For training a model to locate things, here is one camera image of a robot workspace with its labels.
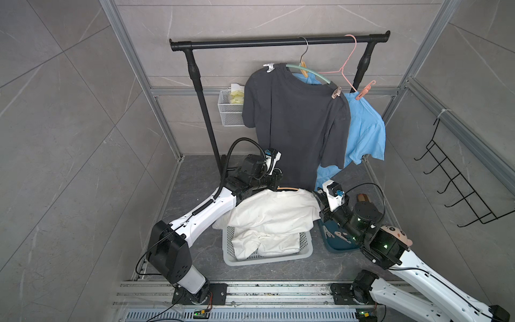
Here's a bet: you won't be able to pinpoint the clothespins in tray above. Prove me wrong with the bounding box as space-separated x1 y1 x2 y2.
323 226 351 244

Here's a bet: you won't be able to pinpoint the white laundry basket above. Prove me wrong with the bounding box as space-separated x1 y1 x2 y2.
222 226 313 266

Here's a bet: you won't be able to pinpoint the orange plastic hanger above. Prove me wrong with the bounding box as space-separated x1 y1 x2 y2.
277 187 299 191

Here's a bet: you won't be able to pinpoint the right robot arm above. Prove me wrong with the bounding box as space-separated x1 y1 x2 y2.
313 180 510 321

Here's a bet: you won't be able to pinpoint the pink wire hanger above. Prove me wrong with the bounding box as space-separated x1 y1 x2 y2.
319 34 358 92

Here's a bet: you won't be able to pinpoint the black clothes rack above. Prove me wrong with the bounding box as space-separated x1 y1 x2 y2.
169 30 391 173

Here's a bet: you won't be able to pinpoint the green plastic hanger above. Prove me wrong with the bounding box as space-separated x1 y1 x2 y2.
285 37 332 85

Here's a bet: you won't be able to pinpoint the dark grey garment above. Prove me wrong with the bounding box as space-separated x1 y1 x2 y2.
242 64 351 191

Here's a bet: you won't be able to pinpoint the teal clothespin tray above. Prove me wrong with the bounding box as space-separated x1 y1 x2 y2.
318 220 359 254

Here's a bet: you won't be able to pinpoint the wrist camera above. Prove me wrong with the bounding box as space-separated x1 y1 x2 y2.
264 149 281 175
323 180 345 212

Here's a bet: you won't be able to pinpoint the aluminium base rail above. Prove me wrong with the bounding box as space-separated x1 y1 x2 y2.
112 280 447 322

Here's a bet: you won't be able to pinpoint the white garment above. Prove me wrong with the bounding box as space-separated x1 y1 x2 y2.
213 189 320 259

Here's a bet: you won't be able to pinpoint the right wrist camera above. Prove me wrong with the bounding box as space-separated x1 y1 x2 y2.
323 180 345 212

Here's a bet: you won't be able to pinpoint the light pink clothespin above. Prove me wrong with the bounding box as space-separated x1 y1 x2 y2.
263 63 275 73

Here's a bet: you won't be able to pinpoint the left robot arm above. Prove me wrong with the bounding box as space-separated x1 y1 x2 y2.
135 138 282 303

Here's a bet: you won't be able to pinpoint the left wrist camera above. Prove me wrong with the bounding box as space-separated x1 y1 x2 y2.
264 149 281 175

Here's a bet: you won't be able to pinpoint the black wall hook rack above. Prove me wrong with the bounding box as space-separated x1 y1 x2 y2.
414 118 514 228

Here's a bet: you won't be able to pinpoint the plaid case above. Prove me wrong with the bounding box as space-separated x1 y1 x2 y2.
357 194 370 203

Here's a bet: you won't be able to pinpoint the pink plush doll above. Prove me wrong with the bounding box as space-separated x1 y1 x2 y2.
381 225 413 248

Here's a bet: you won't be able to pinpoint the yellow tissue pack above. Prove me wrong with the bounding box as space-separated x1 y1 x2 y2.
229 83 245 105

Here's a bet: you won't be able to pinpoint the yellow clothespin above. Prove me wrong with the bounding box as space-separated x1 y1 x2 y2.
299 60 308 78

